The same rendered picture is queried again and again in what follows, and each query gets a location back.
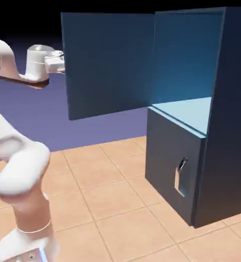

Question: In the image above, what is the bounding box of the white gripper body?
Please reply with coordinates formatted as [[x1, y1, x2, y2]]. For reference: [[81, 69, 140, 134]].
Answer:
[[44, 55, 65, 74]]

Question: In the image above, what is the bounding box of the large blue cabinet door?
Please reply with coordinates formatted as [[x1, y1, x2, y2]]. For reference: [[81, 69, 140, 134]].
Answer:
[[60, 11, 156, 121]]

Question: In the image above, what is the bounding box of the small blue cabinet door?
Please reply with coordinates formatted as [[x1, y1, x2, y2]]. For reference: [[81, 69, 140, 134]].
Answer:
[[145, 106, 207, 227]]

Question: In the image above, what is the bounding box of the blue cabinet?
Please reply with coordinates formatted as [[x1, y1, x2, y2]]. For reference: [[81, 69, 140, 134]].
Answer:
[[145, 6, 241, 229]]

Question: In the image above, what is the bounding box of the silver door handle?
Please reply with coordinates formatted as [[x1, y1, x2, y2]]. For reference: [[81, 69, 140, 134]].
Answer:
[[174, 157, 189, 198]]

